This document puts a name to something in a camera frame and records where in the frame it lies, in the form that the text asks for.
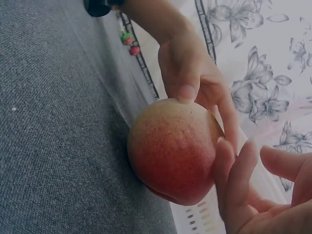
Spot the person's right hand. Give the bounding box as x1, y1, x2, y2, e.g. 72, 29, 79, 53
212, 136, 312, 234

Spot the person's left hand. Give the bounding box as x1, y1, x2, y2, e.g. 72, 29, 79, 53
121, 0, 241, 156

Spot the red and yellow peach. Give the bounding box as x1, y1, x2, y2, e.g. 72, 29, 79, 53
126, 98, 226, 207

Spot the black wrist band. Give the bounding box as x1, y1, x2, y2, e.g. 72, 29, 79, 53
83, 0, 127, 18

